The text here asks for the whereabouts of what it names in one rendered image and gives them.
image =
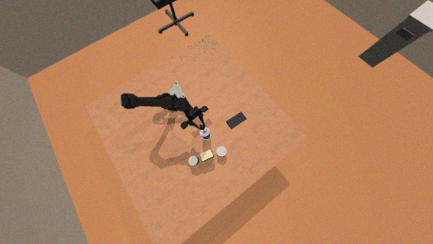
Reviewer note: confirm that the pale yellow block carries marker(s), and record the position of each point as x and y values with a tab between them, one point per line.
206	155

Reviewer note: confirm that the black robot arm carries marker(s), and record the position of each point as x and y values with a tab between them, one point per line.
165	100

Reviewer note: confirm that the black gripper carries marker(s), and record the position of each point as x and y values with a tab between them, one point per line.
190	122

